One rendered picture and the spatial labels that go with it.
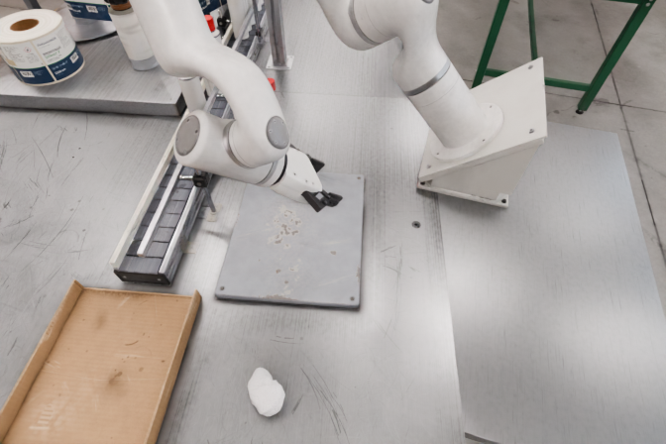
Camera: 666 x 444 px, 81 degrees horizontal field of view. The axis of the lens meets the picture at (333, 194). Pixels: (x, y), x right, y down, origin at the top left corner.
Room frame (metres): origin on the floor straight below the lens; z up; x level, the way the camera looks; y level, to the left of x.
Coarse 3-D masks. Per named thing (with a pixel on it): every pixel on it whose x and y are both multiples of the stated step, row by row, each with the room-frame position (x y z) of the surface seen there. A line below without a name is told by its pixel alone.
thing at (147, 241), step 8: (248, 16) 1.31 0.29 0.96; (248, 24) 1.27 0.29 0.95; (240, 32) 1.20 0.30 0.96; (240, 40) 1.16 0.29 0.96; (232, 48) 1.10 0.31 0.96; (216, 88) 0.90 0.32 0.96; (208, 104) 0.83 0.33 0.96; (208, 112) 0.81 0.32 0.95; (176, 168) 0.60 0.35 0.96; (176, 176) 0.57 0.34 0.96; (168, 184) 0.55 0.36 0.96; (176, 184) 0.56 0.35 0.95; (168, 192) 0.53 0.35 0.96; (168, 200) 0.51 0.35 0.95; (160, 208) 0.48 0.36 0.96; (160, 216) 0.47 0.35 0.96; (152, 224) 0.44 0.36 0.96; (152, 232) 0.43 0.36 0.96; (144, 240) 0.41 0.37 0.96; (152, 240) 0.41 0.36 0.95; (144, 248) 0.39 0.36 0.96; (144, 256) 0.38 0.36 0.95
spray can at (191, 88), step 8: (184, 80) 0.82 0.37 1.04; (192, 80) 0.83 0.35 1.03; (184, 88) 0.83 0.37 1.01; (192, 88) 0.83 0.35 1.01; (200, 88) 0.84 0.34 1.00; (184, 96) 0.83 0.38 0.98; (192, 96) 0.83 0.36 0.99; (200, 96) 0.84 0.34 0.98; (192, 104) 0.82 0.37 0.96; (200, 104) 0.83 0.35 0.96
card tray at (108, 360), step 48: (96, 288) 0.37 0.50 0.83; (48, 336) 0.26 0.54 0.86; (96, 336) 0.27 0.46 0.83; (144, 336) 0.27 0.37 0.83; (48, 384) 0.18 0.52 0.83; (96, 384) 0.18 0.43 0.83; (144, 384) 0.18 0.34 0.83; (0, 432) 0.10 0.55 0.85; (48, 432) 0.10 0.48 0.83; (96, 432) 0.10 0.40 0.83; (144, 432) 0.10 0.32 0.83
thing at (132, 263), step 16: (240, 48) 1.25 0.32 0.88; (208, 96) 0.97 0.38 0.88; (176, 160) 0.70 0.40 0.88; (160, 192) 0.59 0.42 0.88; (176, 192) 0.59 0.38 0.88; (176, 208) 0.55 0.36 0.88; (144, 224) 0.50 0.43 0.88; (160, 224) 0.50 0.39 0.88; (176, 224) 0.50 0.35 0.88; (160, 240) 0.46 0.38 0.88; (128, 256) 0.42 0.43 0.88; (160, 256) 0.42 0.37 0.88; (128, 272) 0.38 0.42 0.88; (144, 272) 0.38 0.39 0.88
